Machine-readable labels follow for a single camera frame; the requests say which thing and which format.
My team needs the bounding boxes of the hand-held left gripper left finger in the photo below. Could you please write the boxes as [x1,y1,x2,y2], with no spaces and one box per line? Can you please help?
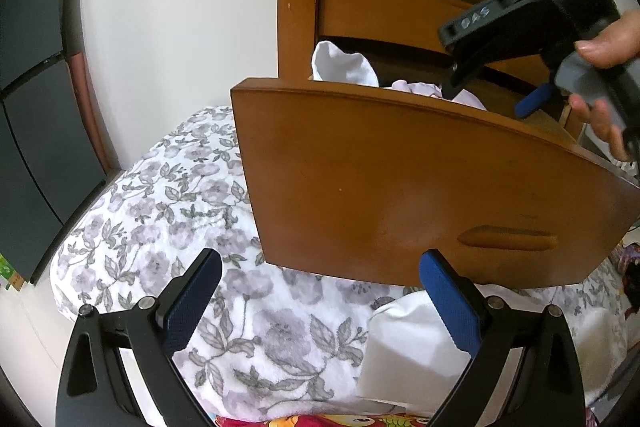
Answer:
[56,248,224,427]

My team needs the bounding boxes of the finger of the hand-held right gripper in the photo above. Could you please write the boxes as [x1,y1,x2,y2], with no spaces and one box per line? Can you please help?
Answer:
[514,83,555,118]
[441,44,549,101]

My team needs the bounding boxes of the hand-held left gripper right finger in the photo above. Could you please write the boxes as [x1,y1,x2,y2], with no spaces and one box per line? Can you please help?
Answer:
[419,249,586,427]

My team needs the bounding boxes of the pink garment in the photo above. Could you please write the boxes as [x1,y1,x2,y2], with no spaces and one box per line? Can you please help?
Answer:
[390,79,488,111]

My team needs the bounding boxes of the person's right hand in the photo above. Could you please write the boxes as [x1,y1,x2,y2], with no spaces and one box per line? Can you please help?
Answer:
[569,9,640,164]

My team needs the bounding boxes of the grey floral blanket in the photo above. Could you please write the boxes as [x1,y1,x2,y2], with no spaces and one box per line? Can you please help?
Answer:
[49,105,640,423]

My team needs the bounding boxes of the white cloth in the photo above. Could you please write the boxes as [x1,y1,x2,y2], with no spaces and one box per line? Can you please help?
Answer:
[310,39,381,88]

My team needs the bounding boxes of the red floral blanket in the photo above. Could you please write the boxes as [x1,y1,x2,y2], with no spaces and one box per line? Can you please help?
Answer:
[212,409,436,427]

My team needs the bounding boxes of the green packets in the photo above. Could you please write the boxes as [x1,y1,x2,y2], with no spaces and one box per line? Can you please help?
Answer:
[0,252,26,293]

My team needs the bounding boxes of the dark grey wardrobe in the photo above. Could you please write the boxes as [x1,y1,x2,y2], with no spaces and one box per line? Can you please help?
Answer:
[0,0,108,285]

